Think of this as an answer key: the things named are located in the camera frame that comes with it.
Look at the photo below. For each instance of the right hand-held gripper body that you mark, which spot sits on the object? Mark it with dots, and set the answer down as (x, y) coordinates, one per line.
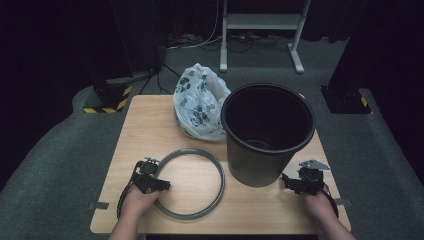
(310, 181)

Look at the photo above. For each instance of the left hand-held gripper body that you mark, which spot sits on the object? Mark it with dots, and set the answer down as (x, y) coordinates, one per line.
(145, 176)

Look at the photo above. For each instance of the black trash can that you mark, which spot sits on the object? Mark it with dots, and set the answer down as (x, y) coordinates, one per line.
(256, 166)

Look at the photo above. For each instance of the white printed trash bag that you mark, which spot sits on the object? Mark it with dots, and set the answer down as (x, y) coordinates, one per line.
(200, 100)

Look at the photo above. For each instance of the person's left hand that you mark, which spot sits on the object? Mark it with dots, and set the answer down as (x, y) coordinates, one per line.
(138, 203)

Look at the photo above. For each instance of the person's right hand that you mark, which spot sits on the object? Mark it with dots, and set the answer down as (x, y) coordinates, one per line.
(320, 208)

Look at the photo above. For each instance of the grey tape strip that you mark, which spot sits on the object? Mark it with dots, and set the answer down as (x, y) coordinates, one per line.
(343, 201)

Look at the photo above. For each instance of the yellow black striped base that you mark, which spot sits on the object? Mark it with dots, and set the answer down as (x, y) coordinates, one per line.
(346, 100)
(110, 100)

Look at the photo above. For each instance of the white metal stand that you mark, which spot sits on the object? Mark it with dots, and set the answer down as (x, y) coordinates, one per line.
(263, 21)

